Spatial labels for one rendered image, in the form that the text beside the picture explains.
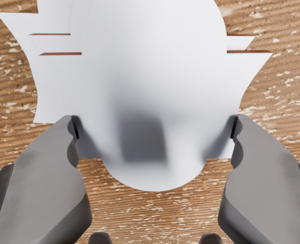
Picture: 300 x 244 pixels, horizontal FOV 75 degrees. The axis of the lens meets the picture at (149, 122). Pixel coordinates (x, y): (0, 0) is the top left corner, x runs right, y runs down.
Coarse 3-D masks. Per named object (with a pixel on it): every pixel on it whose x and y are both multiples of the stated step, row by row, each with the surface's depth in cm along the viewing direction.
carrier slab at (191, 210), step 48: (0, 0) 12; (240, 0) 11; (288, 0) 11; (0, 48) 13; (288, 48) 13; (0, 96) 15; (288, 96) 14; (0, 144) 17; (288, 144) 17; (96, 192) 20; (144, 192) 20; (192, 192) 20; (144, 240) 25; (192, 240) 25
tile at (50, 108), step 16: (48, 0) 11; (64, 0) 11; (0, 16) 11; (16, 16) 11; (32, 16) 11; (48, 16) 11; (64, 16) 11; (16, 32) 12; (32, 32) 12; (48, 32) 12; (64, 32) 12; (32, 48) 12; (32, 64) 13; (48, 80) 13; (48, 96) 14; (48, 112) 14; (64, 112) 14
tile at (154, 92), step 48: (96, 0) 9; (144, 0) 9; (192, 0) 9; (96, 48) 10; (144, 48) 10; (192, 48) 10; (96, 96) 12; (144, 96) 12; (192, 96) 12; (240, 96) 12; (96, 144) 14; (144, 144) 14; (192, 144) 14
